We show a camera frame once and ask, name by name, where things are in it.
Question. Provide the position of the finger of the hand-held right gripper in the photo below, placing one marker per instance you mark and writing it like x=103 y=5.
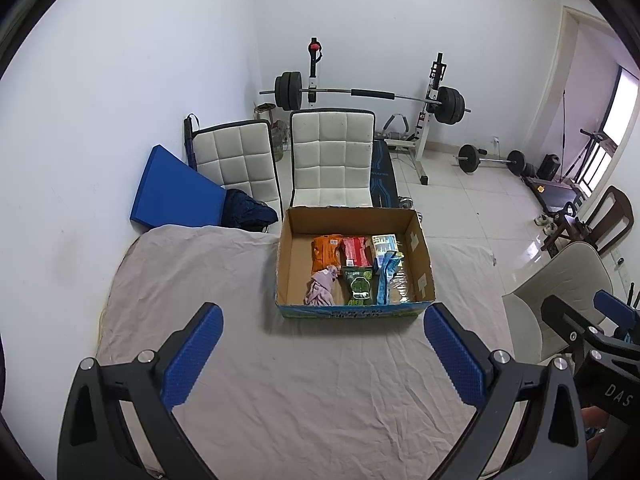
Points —
x=615 y=310
x=565 y=320

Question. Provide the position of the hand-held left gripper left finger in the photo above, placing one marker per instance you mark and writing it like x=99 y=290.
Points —
x=195 y=355

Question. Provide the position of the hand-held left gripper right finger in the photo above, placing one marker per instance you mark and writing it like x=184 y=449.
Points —
x=455 y=355

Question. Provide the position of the long blue packet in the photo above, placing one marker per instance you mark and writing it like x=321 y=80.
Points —
x=387 y=275

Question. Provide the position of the green wet wipes packet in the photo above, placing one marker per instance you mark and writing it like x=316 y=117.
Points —
x=359 y=285

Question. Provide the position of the white blue tissue pack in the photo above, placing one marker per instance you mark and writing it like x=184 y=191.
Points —
x=384 y=244

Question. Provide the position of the cardboard box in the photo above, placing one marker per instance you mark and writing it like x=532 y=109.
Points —
x=296 y=270

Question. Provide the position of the purple cloth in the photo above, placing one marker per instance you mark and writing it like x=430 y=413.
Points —
x=322 y=287

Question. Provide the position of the red snack packet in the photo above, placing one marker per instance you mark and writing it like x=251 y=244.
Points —
x=355 y=250

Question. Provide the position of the orange snack packet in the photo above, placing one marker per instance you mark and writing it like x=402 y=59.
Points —
x=325 y=252

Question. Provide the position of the person's right hand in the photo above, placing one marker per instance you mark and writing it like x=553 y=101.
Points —
x=592 y=419

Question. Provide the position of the grey plastic chair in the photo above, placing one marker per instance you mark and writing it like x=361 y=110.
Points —
x=570 y=275

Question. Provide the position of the clear plastic wrap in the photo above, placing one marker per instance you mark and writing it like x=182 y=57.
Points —
x=401 y=285

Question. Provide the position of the brown wooden chair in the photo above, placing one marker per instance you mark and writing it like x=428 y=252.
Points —
x=620 y=215

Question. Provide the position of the pair of shoes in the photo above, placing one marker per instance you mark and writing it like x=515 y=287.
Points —
x=545 y=222

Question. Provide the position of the black treadmill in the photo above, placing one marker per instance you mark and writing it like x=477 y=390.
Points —
x=550 y=191

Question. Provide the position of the grey bed sheet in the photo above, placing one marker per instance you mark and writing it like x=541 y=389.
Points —
x=325 y=385

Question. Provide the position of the black speaker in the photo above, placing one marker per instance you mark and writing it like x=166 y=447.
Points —
x=548 y=167

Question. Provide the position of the dark blue bag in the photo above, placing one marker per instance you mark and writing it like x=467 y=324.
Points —
x=247 y=210

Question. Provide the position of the blue foam mat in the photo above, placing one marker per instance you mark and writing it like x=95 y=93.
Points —
x=175 y=190

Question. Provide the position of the short black barbell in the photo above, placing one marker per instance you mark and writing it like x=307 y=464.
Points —
x=492 y=161

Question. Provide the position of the thin black pole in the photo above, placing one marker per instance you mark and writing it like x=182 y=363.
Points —
x=563 y=130

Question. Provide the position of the black blue workout bench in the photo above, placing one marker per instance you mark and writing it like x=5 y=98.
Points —
x=382 y=175

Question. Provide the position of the white padded chair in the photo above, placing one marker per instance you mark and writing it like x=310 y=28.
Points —
x=330 y=155
x=235 y=160

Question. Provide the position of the bright window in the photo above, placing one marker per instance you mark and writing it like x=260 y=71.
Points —
x=622 y=105

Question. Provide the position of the white weight rack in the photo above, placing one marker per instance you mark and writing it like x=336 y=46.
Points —
x=417 y=152

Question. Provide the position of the dark blue rolled rod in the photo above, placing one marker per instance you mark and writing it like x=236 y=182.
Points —
x=190 y=140

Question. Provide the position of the dirty plastic bucket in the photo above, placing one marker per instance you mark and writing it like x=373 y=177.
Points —
x=265 y=109

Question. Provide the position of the long black barbell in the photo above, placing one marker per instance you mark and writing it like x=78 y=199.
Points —
x=370 y=93

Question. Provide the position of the grey sit-up frame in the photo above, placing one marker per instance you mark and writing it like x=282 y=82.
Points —
x=395 y=136

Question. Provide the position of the cream door frame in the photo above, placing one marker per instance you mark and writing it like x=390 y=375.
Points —
x=562 y=60

